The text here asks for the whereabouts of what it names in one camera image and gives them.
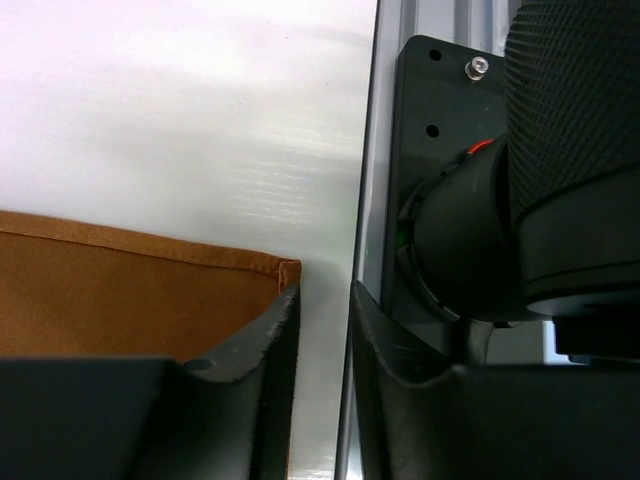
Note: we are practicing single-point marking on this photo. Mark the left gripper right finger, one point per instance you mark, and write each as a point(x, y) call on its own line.
point(422, 417)

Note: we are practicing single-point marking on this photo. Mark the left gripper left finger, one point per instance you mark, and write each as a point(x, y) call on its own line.
point(223, 415)

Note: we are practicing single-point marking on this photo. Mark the brown cloth napkin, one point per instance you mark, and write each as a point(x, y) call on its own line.
point(71, 289)

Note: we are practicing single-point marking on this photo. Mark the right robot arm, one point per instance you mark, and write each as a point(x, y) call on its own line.
point(515, 193)

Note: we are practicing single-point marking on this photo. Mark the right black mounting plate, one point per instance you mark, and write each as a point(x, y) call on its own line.
point(438, 114)

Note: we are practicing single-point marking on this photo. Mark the aluminium front rail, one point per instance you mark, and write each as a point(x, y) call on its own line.
point(380, 200)

